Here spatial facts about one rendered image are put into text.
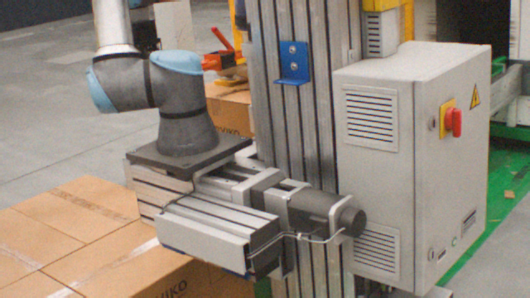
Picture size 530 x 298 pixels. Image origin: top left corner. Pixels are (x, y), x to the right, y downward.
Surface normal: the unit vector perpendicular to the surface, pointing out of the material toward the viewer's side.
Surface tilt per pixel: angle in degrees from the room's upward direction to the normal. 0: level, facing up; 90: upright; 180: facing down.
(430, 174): 90
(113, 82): 70
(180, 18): 90
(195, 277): 90
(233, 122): 90
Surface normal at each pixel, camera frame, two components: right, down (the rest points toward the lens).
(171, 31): -0.65, 0.33
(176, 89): 0.10, 0.36
